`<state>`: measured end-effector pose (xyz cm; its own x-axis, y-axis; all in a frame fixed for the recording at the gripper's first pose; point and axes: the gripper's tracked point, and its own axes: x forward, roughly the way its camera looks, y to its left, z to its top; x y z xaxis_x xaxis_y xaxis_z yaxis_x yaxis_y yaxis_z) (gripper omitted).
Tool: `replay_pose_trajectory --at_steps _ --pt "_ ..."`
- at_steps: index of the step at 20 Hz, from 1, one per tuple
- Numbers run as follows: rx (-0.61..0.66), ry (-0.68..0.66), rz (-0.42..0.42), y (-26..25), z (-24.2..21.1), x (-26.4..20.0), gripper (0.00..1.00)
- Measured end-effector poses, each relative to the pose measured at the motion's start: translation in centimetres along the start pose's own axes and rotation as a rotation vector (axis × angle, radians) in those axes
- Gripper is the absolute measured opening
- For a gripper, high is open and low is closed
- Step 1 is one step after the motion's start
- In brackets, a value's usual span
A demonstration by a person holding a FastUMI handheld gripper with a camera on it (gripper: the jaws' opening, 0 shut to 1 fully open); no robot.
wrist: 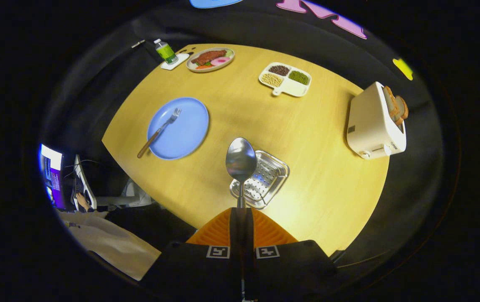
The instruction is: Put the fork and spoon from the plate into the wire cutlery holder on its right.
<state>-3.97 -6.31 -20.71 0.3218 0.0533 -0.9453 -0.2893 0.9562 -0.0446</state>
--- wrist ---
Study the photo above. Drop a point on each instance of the green label drink bottle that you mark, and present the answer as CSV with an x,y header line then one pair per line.
x,y
165,52

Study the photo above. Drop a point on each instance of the white toaster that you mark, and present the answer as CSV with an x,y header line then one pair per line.
x,y
367,121

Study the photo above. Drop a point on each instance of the toasted bread slice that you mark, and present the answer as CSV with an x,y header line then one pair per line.
x,y
403,111
390,105

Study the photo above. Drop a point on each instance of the green beans pile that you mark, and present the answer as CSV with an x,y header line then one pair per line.
x,y
298,77

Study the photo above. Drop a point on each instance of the person's beige trousers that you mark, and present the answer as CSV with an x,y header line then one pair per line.
x,y
110,247

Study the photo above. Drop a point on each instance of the pale yellow beans pile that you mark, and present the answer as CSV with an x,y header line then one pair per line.
x,y
272,79

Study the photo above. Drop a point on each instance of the open laptop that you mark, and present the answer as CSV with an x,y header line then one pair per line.
x,y
84,180

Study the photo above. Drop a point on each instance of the white divided dish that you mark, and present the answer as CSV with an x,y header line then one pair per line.
x,y
292,88

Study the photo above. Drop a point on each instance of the silver clip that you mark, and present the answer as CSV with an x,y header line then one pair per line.
x,y
138,43

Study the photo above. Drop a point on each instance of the dark brown beans pile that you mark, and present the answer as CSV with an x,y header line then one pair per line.
x,y
279,70

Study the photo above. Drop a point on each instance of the round blue plate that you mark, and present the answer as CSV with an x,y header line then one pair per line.
x,y
185,130

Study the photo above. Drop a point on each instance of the white square coaster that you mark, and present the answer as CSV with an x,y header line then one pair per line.
x,y
179,61

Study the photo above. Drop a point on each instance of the pink food slice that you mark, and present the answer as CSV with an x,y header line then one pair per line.
x,y
220,61

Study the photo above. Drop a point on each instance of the metal spoon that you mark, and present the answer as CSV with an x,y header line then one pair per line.
x,y
241,161

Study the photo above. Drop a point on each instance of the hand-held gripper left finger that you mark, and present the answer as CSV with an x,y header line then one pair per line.
x,y
198,272

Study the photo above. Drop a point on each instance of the oval plate with food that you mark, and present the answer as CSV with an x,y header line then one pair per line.
x,y
195,67

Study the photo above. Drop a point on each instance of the lit computer monitor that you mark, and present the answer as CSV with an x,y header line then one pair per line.
x,y
53,176

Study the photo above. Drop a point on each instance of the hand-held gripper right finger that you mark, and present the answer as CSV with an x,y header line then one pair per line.
x,y
290,272

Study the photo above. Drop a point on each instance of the brown meat piece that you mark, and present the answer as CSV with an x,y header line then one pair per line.
x,y
208,56

